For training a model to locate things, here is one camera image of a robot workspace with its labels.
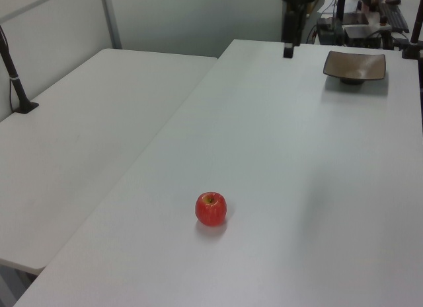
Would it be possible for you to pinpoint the brown square ceramic plate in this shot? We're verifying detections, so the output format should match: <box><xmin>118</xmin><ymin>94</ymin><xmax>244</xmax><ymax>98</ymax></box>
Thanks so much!
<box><xmin>323</xmin><ymin>50</ymin><xmax>387</xmax><ymax>86</ymax></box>

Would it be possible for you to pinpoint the thin black upright pole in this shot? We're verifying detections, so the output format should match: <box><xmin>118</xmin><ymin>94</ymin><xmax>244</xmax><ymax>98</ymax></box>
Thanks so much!
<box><xmin>336</xmin><ymin>0</ymin><xmax>348</xmax><ymax>22</ymax></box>

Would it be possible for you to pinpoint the black pole with white tie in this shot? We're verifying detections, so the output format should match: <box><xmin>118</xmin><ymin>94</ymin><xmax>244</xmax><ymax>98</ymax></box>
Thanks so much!
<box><xmin>0</xmin><ymin>24</ymin><xmax>40</xmax><ymax>115</ymax></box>

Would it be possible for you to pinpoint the black clamp pole stand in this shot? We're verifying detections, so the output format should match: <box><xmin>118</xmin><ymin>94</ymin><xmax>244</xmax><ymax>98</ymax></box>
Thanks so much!
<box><xmin>401</xmin><ymin>18</ymin><xmax>423</xmax><ymax>61</ymax></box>

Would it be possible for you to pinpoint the grey partition corner post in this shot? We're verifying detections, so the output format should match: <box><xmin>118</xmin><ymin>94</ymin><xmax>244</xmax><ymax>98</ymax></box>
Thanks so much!
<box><xmin>100</xmin><ymin>0</ymin><xmax>122</xmax><ymax>51</ymax></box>

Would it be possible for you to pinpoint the red apple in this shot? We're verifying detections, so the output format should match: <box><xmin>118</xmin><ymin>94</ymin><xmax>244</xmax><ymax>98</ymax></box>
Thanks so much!
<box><xmin>194</xmin><ymin>191</ymin><xmax>229</xmax><ymax>227</ymax></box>

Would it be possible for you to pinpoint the black computer keyboard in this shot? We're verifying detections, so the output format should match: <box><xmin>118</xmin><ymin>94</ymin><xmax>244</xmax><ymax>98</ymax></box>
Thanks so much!
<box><xmin>377</xmin><ymin>2</ymin><xmax>410</xmax><ymax>33</ymax></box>

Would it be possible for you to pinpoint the black electronics box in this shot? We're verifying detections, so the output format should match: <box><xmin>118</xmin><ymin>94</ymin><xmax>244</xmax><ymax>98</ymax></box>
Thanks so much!
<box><xmin>316</xmin><ymin>17</ymin><xmax>345</xmax><ymax>46</ymax></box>

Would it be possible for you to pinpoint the black flat device with screen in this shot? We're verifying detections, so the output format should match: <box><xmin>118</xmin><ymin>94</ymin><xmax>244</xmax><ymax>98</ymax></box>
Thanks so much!
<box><xmin>343</xmin><ymin>24</ymin><xmax>393</xmax><ymax>51</ymax></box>

